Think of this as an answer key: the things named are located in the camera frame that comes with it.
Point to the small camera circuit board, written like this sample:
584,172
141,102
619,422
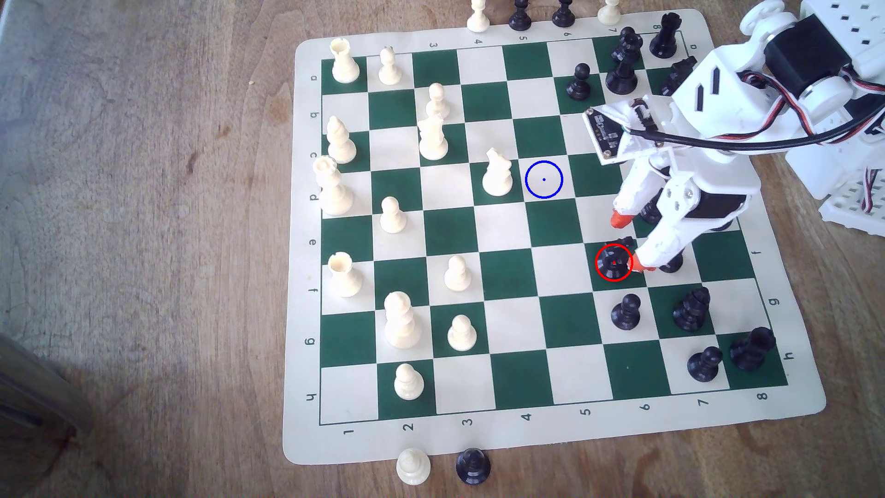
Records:
607,135

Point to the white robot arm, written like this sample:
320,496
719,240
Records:
719,90

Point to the black chess pawn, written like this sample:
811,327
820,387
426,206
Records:
473,468
579,86
673,263
626,315
520,19
704,366
651,209
563,16

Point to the white perforated board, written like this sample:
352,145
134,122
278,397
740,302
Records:
854,211

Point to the black chess king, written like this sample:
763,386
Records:
722,226

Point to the white chess piece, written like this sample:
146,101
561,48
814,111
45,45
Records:
478,19

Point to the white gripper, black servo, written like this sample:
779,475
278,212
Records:
681,199

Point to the black chess rook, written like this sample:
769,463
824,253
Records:
750,353
664,41

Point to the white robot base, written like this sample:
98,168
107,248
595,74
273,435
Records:
823,173

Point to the green and cream chess mat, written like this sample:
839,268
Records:
498,276

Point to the white chess knight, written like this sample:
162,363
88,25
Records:
497,178

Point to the dark grey blurry object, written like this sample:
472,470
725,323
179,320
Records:
34,394

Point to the white chess pawn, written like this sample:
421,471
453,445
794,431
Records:
457,276
609,14
389,69
408,384
462,337
437,100
413,468
393,218

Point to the white chess queen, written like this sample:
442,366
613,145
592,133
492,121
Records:
334,193

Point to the black chess knight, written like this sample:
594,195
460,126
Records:
679,72
612,263

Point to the white chess rook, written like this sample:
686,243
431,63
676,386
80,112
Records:
343,66
344,279

